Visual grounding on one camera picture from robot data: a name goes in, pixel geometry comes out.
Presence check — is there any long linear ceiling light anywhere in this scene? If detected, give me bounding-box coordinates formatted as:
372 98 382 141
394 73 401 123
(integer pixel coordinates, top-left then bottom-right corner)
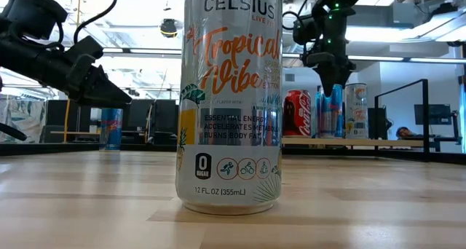
101 47 466 64

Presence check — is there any black frame wooden shelf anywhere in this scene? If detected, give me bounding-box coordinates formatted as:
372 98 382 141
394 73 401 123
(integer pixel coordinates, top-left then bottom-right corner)
282 78 430 163

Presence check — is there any black looped cable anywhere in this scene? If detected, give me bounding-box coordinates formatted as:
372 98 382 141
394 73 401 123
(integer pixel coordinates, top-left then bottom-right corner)
0 122 28 142

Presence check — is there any white green printed banner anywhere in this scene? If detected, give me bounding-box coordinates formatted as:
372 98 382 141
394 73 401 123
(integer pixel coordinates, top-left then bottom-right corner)
0 94 47 144

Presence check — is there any white Celsius energy drink can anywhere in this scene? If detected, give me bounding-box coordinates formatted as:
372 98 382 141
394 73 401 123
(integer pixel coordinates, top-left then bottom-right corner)
344 83 368 140
175 0 284 216

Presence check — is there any black office partition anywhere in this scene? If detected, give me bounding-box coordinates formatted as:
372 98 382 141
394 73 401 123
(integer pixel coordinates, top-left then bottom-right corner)
46 98 179 145

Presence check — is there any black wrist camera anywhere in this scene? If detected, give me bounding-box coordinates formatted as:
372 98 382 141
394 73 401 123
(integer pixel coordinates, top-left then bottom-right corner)
2 0 69 42
293 15 323 46

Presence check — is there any black computer monitor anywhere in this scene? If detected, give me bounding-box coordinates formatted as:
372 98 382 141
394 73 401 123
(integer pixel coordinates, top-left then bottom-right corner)
414 103 452 126

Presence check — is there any wooden background desk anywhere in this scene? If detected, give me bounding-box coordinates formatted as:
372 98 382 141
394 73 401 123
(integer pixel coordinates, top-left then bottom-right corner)
50 130 101 136

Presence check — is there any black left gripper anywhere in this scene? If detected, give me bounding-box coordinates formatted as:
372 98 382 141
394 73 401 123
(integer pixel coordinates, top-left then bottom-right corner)
0 35 133 108

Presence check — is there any person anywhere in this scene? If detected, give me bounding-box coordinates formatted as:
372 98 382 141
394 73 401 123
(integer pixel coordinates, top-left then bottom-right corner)
395 126 419 140

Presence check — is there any red Coca-Cola can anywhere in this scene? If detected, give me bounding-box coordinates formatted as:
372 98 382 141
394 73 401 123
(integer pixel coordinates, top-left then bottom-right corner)
283 89 313 138

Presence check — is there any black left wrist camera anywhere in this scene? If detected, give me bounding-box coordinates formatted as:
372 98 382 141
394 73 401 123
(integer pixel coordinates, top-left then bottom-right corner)
2 0 69 42

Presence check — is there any black aluminium table frame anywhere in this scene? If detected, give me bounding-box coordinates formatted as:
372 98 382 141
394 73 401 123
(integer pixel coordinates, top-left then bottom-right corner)
0 142 466 165

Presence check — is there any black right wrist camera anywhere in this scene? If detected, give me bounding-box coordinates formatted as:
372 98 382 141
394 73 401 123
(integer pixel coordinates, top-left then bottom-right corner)
293 15 323 46

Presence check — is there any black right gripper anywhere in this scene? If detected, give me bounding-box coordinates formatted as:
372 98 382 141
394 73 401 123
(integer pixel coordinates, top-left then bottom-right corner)
303 7 357 98

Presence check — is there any yellow extension cable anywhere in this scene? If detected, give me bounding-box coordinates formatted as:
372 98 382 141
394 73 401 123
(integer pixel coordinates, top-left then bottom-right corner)
63 0 83 144

